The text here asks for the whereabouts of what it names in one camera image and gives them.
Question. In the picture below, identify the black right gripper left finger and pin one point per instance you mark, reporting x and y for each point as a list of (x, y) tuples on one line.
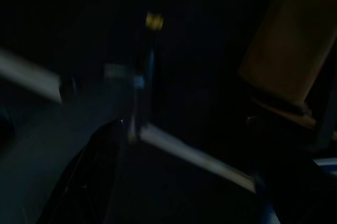
[(89, 176)]

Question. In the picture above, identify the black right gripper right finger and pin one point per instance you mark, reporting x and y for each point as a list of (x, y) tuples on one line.
[(297, 181)]

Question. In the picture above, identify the light wooden table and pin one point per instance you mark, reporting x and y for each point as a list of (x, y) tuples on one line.
[(287, 50)]

